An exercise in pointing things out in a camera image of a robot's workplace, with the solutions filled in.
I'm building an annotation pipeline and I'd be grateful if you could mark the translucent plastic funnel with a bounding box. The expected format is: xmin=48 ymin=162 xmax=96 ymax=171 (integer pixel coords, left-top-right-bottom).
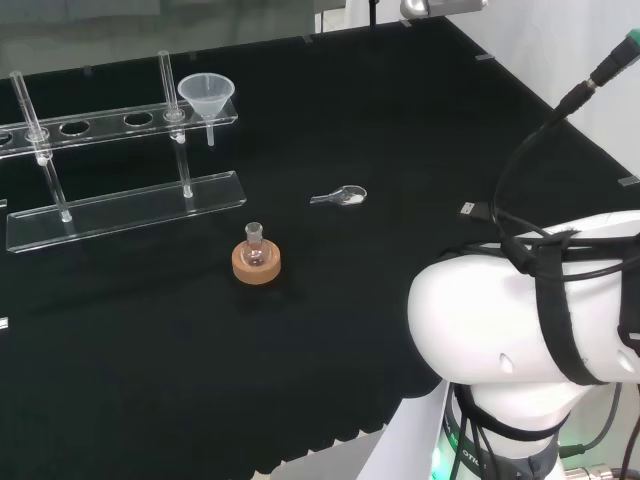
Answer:
xmin=177 ymin=73 xmax=236 ymax=148

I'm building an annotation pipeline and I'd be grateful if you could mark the clear funnel stand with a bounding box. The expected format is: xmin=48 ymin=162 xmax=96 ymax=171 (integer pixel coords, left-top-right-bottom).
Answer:
xmin=0 ymin=49 xmax=248 ymax=256

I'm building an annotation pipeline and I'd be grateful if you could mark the small round-bottom glass flask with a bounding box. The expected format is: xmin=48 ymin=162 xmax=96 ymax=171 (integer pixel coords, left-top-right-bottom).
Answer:
xmin=240 ymin=222 xmax=272 ymax=268

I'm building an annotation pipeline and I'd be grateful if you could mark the black cloth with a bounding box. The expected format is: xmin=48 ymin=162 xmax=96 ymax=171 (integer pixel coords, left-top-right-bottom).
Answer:
xmin=0 ymin=14 xmax=640 ymax=476

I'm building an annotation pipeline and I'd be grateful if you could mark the grey metal fixture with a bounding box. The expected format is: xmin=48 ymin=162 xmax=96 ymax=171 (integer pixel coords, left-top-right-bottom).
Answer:
xmin=399 ymin=0 xmax=489 ymax=17

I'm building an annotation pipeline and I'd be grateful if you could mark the cork ring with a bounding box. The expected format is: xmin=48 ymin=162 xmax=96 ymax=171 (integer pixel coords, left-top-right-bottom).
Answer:
xmin=231 ymin=239 xmax=283 ymax=287

